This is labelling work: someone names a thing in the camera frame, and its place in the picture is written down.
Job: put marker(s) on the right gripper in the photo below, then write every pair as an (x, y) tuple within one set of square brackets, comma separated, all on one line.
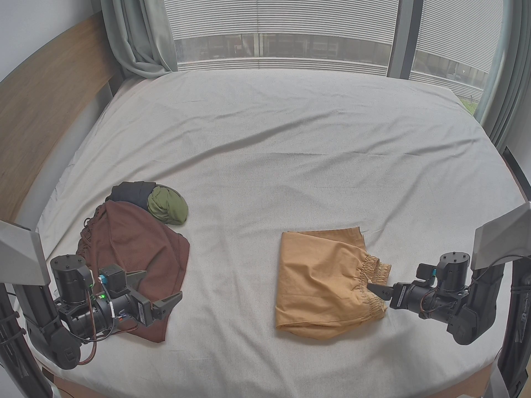
[(415, 299)]

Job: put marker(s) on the grey-green curtain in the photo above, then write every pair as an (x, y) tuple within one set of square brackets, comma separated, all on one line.
[(132, 23), (510, 77)]

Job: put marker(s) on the black garment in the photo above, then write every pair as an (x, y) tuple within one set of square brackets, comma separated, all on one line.
[(126, 191)]

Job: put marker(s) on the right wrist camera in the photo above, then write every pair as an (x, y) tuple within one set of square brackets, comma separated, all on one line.
[(425, 272)]

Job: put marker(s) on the green garment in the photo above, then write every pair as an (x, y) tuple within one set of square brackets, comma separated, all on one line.
[(166, 205)]

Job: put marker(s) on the window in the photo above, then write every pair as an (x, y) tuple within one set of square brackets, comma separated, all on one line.
[(290, 15)]

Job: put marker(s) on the tan shorts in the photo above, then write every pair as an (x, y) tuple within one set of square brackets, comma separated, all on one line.
[(315, 280)]

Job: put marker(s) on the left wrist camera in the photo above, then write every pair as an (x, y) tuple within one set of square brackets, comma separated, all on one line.
[(112, 280)]

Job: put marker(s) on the bed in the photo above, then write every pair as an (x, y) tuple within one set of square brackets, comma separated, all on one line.
[(290, 118)]

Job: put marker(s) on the brown garment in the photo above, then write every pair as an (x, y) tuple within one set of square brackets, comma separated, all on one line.
[(137, 243)]

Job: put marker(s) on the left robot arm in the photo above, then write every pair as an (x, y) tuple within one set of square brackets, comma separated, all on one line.
[(68, 280)]

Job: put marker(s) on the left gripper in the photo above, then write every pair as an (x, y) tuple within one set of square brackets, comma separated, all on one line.
[(124, 311)]

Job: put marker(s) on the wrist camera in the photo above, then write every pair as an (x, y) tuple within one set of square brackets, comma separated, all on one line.
[(112, 280), (425, 272)]

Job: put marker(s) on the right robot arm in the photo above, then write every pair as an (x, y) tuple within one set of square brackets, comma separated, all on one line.
[(454, 272)]

